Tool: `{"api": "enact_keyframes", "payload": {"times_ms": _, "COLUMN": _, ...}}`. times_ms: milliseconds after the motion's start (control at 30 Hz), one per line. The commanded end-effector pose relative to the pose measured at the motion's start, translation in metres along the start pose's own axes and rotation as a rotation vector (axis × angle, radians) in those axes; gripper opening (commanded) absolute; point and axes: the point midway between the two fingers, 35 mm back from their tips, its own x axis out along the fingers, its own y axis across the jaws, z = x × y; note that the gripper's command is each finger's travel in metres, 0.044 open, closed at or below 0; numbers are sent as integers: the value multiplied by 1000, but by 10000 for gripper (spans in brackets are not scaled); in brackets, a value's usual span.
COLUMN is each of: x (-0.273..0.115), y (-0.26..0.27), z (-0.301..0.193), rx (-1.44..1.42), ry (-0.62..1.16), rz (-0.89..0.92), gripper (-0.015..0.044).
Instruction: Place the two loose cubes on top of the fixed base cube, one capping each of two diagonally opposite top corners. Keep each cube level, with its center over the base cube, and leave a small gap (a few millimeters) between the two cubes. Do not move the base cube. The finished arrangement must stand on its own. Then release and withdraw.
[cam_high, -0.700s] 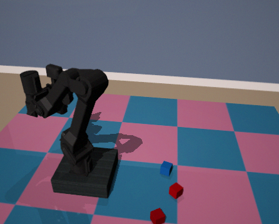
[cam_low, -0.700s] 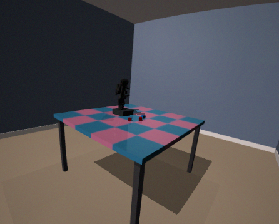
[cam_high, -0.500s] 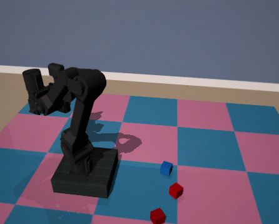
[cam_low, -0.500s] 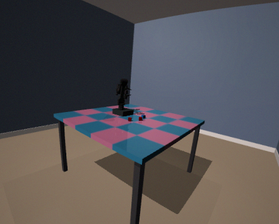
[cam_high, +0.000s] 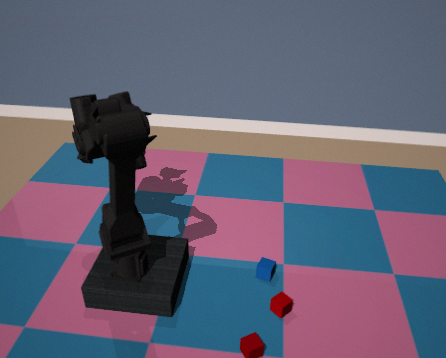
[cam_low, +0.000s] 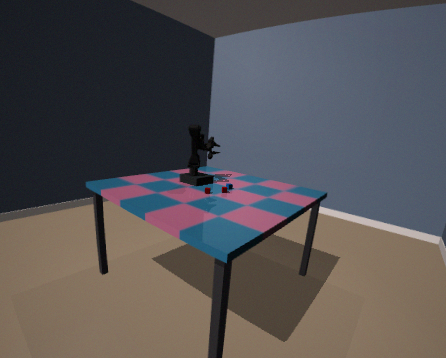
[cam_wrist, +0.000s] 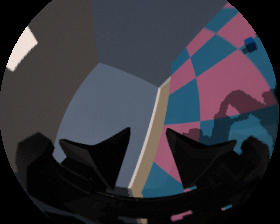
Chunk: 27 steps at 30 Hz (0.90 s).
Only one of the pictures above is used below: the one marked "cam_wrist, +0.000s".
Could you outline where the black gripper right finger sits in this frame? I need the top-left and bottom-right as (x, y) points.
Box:
(165, 128), (237, 189)

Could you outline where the blue cube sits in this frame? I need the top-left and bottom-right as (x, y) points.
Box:
(242, 37), (257, 52)

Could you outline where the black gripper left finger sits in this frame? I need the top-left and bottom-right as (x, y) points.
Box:
(59, 127), (131, 191)

